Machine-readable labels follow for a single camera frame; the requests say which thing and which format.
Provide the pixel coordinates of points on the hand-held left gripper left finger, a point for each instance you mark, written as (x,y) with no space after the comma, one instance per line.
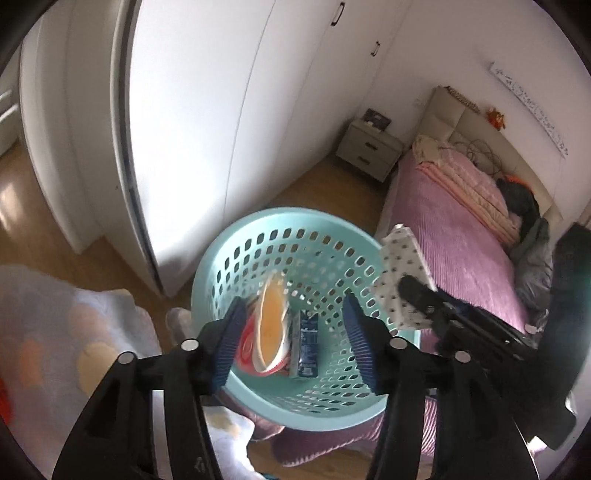
(228,346)

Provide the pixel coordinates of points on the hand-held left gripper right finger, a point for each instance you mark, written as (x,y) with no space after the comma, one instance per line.
(362,344)

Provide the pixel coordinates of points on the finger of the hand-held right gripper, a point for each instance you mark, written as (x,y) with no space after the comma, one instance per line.
(418,295)

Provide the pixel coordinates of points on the red and white packet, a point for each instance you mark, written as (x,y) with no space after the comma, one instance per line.
(245,341)

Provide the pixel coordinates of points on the white polka dot cloth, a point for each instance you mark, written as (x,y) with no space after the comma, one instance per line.
(400,277)

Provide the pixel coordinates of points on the blue carton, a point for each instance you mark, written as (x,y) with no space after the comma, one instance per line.
(307,344)

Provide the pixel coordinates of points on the teal plastic laundry basket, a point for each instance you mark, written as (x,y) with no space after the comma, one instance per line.
(318,258)

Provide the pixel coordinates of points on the grey jacket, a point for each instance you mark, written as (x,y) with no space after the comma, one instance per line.
(535,263)

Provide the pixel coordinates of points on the folded pink quilt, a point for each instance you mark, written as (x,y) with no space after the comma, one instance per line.
(466,180)

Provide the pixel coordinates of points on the dark clothes pile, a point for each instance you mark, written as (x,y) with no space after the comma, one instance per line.
(519,196)

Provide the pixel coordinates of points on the beige nightstand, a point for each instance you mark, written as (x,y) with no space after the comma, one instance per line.
(367,150)

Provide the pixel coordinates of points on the white blanket with orange dots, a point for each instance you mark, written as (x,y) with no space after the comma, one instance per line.
(55,323)

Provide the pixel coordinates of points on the beige padded headboard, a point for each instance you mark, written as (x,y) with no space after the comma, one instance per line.
(466,124)

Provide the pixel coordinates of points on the orange plush toy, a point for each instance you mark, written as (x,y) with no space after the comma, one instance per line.
(496,117)

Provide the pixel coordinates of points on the white wardrobe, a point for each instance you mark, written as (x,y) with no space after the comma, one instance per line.
(194,115)

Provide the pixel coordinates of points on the dark picture frame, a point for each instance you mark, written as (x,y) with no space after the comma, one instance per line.
(376,119)

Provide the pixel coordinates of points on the white wall strip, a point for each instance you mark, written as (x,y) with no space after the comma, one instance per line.
(531,101)

